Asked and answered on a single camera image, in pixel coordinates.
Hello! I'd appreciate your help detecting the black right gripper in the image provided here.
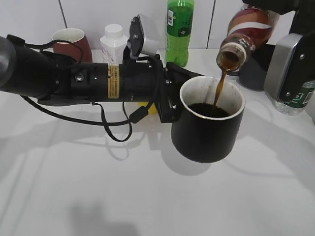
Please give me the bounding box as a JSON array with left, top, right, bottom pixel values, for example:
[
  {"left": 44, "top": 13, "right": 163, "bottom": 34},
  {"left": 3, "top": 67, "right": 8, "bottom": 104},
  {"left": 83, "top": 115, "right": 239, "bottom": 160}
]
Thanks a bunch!
[{"left": 242, "top": 0, "right": 315, "bottom": 84}]

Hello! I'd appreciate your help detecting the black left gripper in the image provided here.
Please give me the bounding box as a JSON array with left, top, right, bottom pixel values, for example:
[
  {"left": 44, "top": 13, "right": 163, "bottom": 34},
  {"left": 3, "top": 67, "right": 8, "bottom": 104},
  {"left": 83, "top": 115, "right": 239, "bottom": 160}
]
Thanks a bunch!
[{"left": 120, "top": 55, "right": 202, "bottom": 123}]

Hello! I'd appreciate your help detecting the black mug white interior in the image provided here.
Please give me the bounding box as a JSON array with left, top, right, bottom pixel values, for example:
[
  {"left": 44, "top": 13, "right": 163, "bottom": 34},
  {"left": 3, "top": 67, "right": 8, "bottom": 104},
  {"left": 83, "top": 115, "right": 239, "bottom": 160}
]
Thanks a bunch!
[{"left": 171, "top": 76, "right": 246, "bottom": 163}]

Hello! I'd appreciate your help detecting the brown Nescafe coffee bottle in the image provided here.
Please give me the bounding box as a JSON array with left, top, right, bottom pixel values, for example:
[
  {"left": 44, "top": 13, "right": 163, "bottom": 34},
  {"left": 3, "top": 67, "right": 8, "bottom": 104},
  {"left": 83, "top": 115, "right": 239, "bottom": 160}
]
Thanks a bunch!
[{"left": 216, "top": 4, "right": 280, "bottom": 71}]

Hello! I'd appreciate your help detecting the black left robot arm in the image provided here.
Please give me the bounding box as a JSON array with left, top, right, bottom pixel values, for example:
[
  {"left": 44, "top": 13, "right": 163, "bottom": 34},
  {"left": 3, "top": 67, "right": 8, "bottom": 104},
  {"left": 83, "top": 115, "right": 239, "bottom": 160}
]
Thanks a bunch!
[{"left": 0, "top": 35, "right": 197, "bottom": 126}]

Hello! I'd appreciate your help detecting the yellow paper cup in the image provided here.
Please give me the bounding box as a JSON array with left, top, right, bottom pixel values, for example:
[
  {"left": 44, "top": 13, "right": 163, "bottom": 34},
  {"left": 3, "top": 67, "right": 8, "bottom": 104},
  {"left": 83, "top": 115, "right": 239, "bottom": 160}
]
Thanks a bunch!
[{"left": 137, "top": 102, "right": 158, "bottom": 116}]

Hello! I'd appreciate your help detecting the clear green-label water bottle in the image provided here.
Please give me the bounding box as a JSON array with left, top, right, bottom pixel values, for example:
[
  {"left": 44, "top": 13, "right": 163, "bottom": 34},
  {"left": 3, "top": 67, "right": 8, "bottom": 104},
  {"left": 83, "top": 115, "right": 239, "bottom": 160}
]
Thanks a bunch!
[{"left": 274, "top": 81, "right": 315, "bottom": 116}]

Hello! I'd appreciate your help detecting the dark grey mug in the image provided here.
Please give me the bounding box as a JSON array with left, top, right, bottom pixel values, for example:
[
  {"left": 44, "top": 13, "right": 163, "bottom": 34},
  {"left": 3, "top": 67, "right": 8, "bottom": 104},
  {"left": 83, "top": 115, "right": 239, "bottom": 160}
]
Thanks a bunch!
[{"left": 238, "top": 44, "right": 275, "bottom": 91}]

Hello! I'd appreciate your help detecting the green soda bottle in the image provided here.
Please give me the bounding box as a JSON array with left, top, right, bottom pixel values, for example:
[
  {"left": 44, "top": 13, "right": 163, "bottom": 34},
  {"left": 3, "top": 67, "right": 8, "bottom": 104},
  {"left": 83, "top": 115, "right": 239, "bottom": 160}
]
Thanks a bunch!
[{"left": 166, "top": 0, "right": 195, "bottom": 67}]

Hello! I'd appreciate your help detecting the white plastic milk bottle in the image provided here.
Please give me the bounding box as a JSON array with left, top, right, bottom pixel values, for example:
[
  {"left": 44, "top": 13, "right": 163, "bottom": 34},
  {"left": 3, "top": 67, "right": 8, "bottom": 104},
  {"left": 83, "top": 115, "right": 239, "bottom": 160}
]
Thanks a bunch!
[{"left": 100, "top": 24, "right": 128, "bottom": 64}]

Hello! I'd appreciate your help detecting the dark red mug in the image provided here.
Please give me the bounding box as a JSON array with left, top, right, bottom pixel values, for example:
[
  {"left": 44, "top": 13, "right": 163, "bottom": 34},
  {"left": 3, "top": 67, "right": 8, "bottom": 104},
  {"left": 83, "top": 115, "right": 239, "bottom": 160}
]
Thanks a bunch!
[{"left": 52, "top": 28, "right": 93, "bottom": 62}]

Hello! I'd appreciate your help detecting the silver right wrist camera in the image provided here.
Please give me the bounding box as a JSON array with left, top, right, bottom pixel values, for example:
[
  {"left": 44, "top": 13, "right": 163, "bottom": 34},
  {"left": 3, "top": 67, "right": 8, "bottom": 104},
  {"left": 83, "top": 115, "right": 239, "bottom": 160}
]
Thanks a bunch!
[{"left": 264, "top": 33, "right": 303, "bottom": 102}]

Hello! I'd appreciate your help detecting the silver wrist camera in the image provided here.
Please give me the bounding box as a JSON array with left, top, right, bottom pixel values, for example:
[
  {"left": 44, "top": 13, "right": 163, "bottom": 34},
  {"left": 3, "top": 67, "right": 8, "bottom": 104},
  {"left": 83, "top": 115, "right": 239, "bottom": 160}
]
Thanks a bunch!
[
  {"left": 264, "top": 33, "right": 303, "bottom": 102},
  {"left": 127, "top": 14, "right": 159, "bottom": 59}
]

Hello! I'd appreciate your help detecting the black cable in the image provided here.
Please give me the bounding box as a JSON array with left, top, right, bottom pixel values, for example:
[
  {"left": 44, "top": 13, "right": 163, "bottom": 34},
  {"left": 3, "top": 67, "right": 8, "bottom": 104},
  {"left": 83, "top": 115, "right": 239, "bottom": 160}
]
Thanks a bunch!
[{"left": 21, "top": 40, "right": 158, "bottom": 142}]

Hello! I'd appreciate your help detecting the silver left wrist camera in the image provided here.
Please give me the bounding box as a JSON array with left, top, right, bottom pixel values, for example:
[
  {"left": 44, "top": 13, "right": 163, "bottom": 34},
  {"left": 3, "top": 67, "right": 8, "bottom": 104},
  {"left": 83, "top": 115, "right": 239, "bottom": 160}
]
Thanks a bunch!
[{"left": 127, "top": 14, "right": 159, "bottom": 59}]

